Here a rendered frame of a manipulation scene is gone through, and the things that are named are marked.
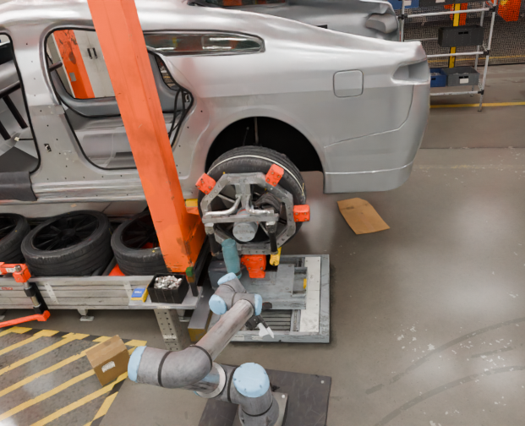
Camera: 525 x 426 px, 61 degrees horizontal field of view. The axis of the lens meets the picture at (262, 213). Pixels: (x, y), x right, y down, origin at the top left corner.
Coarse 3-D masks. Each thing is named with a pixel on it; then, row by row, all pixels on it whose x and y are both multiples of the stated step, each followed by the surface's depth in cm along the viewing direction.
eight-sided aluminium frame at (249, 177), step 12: (228, 180) 250; (240, 180) 249; (252, 180) 248; (264, 180) 247; (216, 192) 255; (276, 192) 250; (288, 192) 256; (204, 204) 260; (288, 204) 253; (288, 216) 258; (216, 228) 276; (288, 228) 263; (216, 240) 274; (276, 240) 269; (240, 252) 277; (252, 252) 276; (264, 252) 275
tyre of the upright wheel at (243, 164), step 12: (228, 156) 264; (240, 156) 259; (252, 156) 257; (264, 156) 260; (276, 156) 264; (216, 168) 258; (228, 168) 256; (240, 168) 254; (252, 168) 253; (264, 168) 253; (288, 168) 262; (216, 180) 261; (288, 180) 255; (300, 180) 270; (300, 192) 260; (300, 204) 262; (288, 240) 278
